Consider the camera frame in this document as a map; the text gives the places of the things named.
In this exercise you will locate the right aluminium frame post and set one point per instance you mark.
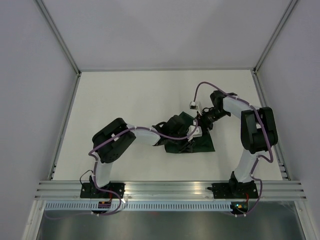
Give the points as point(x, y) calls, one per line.
point(275, 34)

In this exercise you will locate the aluminium front rail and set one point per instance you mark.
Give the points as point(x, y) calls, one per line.
point(272, 190)

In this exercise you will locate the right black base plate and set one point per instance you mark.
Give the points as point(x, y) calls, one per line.
point(241, 191)

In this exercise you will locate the aluminium frame post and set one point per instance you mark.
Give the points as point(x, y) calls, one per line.
point(275, 34)
point(57, 35)

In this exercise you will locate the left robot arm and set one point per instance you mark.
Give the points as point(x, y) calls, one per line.
point(110, 143)

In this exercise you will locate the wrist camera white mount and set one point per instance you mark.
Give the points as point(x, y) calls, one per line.
point(195, 106)
point(194, 132)

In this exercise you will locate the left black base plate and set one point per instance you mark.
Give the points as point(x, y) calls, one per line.
point(89, 191)

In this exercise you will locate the dark green cloth napkin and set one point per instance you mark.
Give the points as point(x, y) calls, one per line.
point(205, 145)

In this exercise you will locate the left aluminium frame post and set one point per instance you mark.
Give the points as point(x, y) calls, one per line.
point(57, 35)

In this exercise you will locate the white slotted cable duct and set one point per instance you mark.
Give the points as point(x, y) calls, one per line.
point(219, 206)

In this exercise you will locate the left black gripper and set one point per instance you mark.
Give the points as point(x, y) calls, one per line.
point(188, 145)

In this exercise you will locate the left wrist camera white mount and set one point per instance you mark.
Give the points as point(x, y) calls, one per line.
point(194, 132)

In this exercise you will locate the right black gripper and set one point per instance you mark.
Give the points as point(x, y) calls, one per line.
point(204, 124)

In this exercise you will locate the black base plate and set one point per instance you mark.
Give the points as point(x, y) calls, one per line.
point(241, 191)
point(89, 191)

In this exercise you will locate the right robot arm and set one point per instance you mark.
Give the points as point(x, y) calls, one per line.
point(258, 133)

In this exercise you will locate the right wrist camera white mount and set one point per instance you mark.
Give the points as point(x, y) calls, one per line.
point(195, 106)

